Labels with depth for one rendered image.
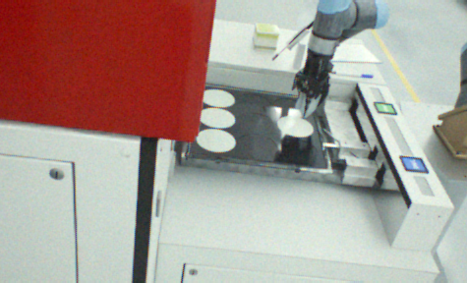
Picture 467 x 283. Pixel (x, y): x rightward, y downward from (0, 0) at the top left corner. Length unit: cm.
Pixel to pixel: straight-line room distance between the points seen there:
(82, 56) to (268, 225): 68
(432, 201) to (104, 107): 77
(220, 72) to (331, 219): 57
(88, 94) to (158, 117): 9
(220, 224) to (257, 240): 9
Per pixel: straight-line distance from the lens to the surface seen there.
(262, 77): 152
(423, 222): 119
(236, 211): 118
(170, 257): 112
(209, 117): 134
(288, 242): 114
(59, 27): 62
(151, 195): 72
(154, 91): 63
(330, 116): 151
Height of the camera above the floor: 161
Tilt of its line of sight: 34 degrees down
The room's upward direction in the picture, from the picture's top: 10 degrees clockwise
